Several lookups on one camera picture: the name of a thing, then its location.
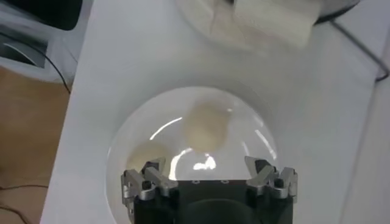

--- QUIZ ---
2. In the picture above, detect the white steamed baozi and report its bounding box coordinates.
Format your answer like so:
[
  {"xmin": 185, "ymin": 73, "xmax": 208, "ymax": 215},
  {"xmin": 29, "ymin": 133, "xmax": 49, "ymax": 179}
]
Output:
[
  {"xmin": 126, "ymin": 140, "xmax": 174, "ymax": 174},
  {"xmin": 182, "ymin": 99, "xmax": 231, "ymax": 154}
]

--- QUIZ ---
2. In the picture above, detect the thin black chassis cable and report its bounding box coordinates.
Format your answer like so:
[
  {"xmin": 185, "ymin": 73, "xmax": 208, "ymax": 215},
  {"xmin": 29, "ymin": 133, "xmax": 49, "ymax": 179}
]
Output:
[{"xmin": 0, "ymin": 32, "xmax": 73, "ymax": 94}]

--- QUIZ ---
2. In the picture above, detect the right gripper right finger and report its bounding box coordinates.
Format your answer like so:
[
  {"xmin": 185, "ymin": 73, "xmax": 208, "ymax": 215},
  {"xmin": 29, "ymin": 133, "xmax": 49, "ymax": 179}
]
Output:
[{"xmin": 244, "ymin": 155, "xmax": 299, "ymax": 204}]

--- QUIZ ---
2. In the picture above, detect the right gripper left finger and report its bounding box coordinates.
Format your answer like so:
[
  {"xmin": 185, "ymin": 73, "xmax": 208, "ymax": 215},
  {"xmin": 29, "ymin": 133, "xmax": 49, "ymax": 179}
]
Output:
[{"xmin": 121, "ymin": 156, "xmax": 179, "ymax": 214}]

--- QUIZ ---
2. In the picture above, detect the white round plate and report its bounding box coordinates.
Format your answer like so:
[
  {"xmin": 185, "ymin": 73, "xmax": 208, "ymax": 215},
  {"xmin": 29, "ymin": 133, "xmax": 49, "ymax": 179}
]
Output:
[{"xmin": 105, "ymin": 86, "xmax": 278, "ymax": 224}]

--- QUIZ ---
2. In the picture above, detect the white electric cooker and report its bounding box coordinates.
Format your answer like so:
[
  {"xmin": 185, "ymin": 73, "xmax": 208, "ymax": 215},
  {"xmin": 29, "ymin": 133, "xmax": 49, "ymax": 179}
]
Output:
[{"xmin": 175, "ymin": 0, "xmax": 362, "ymax": 54}]

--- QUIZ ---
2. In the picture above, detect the dark robot chassis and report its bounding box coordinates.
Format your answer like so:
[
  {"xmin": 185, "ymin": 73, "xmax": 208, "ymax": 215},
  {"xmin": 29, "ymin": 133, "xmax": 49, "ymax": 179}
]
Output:
[{"xmin": 0, "ymin": 0, "xmax": 92, "ymax": 85}]

